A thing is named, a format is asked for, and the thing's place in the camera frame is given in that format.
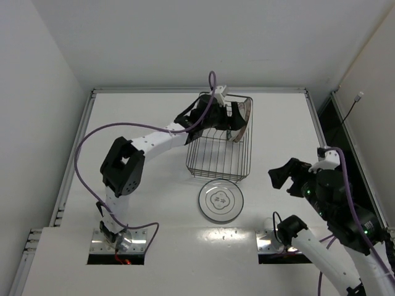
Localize white plate with grey emblem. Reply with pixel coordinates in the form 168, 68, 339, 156
197, 179, 244, 224

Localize orange sunburst patterned plate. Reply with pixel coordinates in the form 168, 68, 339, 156
242, 98, 253, 136

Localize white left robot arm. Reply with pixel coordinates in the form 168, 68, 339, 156
99, 92, 252, 244

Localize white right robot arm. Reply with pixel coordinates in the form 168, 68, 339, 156
268, 147, 394, 295

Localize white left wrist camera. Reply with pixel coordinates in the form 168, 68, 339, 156
212, 85, 228, 107

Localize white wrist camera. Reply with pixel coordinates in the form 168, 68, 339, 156
309, 147, 341, 173
212, 85, 228, 107

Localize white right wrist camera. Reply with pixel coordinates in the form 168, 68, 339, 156
309, 147, 341, 173

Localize metal wire dish rack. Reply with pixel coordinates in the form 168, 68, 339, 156
186, 94, 253, 183

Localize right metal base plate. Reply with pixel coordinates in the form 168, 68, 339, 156
255, 229, 301, 255

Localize metal base plate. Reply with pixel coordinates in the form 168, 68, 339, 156
89, 229, 148, 255
255, 229, 301, 255

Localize black wall cable with plug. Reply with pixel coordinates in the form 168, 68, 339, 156
341, 91, 365, 125

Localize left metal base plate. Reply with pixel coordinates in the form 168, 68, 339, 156
89, 229, 148, 255

